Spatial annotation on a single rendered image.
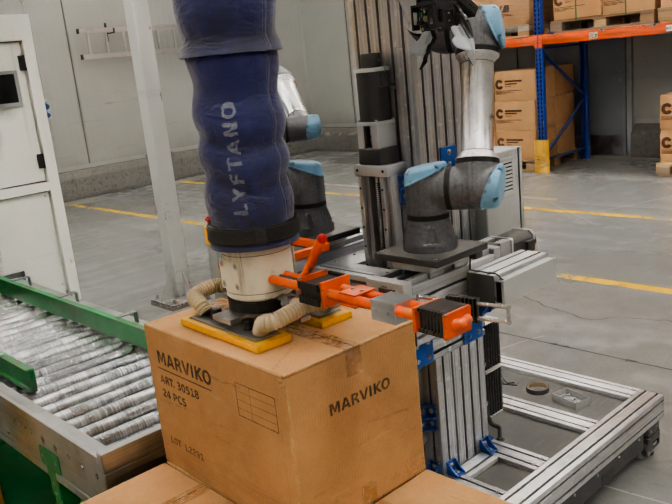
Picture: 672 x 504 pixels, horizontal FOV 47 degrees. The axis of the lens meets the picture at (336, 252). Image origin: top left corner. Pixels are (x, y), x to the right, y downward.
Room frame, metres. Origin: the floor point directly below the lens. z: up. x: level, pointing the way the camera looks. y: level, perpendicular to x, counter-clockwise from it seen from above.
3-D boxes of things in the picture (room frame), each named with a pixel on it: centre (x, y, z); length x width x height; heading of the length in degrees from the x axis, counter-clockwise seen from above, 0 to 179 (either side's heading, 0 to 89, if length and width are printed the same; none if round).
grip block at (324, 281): (1.65, 0.03, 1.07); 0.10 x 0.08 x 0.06; 130
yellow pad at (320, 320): (1.90, 0.12, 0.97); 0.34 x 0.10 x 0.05; 40
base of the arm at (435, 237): (2.06, -0.26, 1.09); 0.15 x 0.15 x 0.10
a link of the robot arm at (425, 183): (2.06, -0.27, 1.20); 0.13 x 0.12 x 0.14; 68
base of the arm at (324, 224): (2.42, 0.07, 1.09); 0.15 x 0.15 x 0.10
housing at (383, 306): (1.49, -0.10, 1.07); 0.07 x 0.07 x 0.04; 40
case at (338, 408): (1.84, 0.18, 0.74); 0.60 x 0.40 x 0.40; 41
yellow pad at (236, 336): (1.78, 0.27, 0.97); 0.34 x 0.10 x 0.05; 40
